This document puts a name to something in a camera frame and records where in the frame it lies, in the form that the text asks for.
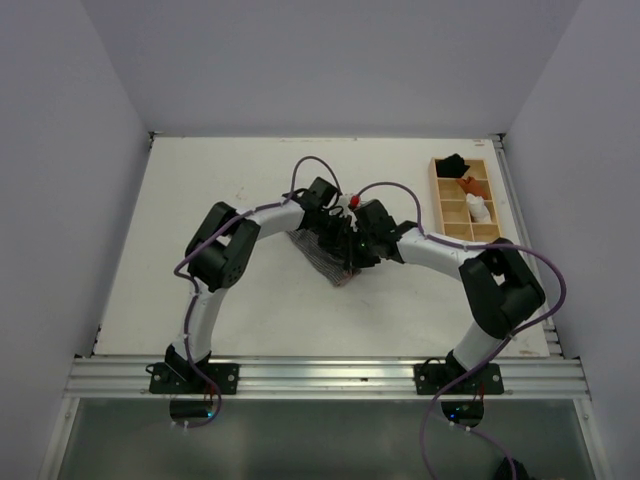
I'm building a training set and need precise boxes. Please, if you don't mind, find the black rolled cloth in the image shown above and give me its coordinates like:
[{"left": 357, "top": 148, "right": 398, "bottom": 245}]
[{"left": 435, "top": 153, "right": 470, "bottom": 179}]

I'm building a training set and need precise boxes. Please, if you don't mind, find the white rolled cloth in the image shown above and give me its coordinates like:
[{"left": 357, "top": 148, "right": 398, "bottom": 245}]
[{"left": 466, "top": 194, "right": 492, "bottom": 224}]

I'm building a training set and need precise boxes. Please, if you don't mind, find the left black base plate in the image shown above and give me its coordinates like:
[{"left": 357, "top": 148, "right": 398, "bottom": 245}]
[{"left": 145, "top": 362, "right": 240, "bottom": 395}]

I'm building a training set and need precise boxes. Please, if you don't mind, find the grey striped underwear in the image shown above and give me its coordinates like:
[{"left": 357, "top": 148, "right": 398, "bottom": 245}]
[{"left": 286, "top": 230, "right": 362, "bottom": 287}]

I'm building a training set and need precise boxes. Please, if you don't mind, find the aluminium rail frame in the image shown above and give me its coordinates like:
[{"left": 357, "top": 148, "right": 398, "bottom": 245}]
[{"left": 63, "top": 356, "right": 590, "bottom": 400}]

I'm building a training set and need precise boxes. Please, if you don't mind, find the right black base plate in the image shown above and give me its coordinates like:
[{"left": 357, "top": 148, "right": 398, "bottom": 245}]
[{"left": 413, "top": 359, "right": 505, "bottom": 396}]

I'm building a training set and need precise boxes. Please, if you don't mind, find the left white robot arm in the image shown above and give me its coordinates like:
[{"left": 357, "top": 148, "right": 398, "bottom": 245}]
[{"left": 153, "top": 177, "right": 360, "bottom": 393}]

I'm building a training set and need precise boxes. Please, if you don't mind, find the orange rolled cloth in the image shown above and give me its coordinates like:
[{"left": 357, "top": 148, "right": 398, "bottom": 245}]
[{"left": 456, "top": 176, "right": 490, "bottom": 200}]

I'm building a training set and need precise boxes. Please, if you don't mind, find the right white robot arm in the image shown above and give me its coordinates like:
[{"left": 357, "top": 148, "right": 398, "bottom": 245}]
[{"left": 349, "top": 198, "right": 546, "bottom": 393}]

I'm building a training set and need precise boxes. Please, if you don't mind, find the wooden compartment tray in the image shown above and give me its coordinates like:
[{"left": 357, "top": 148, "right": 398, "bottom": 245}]
[{"left": 429, "top": 154, "right": 503, "bottom": 243}]

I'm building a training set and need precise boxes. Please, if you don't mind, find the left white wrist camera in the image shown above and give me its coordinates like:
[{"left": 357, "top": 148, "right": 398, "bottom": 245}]
[{"left": 337, "top": 194, "right": 360, "bottom": 211}]

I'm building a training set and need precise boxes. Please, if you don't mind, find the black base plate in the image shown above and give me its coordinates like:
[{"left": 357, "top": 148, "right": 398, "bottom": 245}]
[
  {"left": 145, "top": 362, "right": 240, "bottom": 395},
  {"left": 413, "top": 359, "right": 505, "bottom": 396}
]

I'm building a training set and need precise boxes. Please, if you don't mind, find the black object bottom edge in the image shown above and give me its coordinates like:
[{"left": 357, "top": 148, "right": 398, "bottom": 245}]
[{"left": 492, "top": 457, "right": 536, "bottom": 480}]

